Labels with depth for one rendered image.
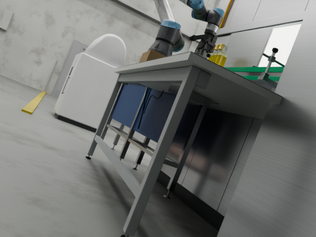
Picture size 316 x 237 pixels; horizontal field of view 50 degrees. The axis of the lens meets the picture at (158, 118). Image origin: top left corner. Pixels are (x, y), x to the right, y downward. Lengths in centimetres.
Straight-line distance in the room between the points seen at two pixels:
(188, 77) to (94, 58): 370
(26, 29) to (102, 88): 839
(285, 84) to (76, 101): 377
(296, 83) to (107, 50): 385
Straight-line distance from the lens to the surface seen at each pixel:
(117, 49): 505
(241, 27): 270
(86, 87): 491
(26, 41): 1304
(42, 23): 1309
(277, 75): 185
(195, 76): 131
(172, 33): 204
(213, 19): 218
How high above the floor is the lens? 46
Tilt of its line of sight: 1 degrees up
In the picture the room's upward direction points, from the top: 22 degrees clockwise
